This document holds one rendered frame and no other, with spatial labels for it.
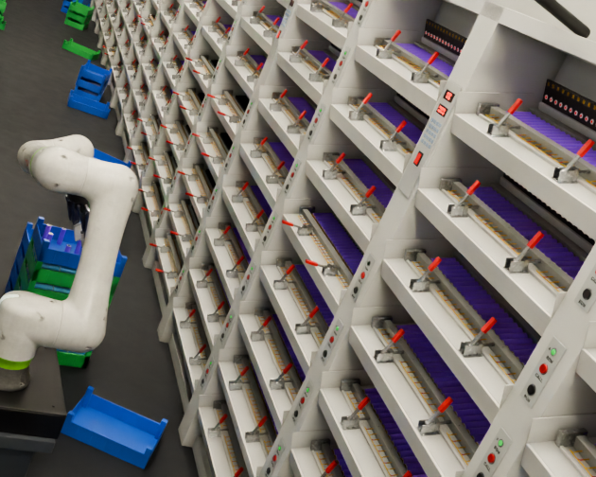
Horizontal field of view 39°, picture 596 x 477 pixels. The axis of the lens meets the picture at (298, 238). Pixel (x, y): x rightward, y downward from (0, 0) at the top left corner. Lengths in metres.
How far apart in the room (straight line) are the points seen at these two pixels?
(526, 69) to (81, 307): 1.29
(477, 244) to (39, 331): 1.19
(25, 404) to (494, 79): 1.45
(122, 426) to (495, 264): 1.75
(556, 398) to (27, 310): 1.39
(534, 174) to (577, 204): 0.15
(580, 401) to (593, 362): 0.11
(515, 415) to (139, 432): 1.79
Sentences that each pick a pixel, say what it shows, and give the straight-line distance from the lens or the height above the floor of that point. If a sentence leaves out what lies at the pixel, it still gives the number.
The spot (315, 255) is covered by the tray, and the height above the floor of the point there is 0.94.
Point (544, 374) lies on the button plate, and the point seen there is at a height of 1.23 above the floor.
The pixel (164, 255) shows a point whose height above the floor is 0.17.
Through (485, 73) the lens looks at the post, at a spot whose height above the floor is 1.61.
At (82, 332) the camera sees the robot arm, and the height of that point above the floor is 0.57.
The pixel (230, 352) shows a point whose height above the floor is 0.40.
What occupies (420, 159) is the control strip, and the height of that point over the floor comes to 1.37.
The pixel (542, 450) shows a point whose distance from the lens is 1.50.
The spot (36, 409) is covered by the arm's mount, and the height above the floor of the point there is 0.36.
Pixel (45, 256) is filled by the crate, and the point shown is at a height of 0.43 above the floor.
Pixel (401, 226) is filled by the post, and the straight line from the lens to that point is 2.02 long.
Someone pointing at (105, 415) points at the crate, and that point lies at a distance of 3.08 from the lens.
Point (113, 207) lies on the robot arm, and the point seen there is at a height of 0.88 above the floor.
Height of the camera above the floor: 1.70
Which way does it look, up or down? 18 degrees down
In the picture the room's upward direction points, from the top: 24 degrees clockwise
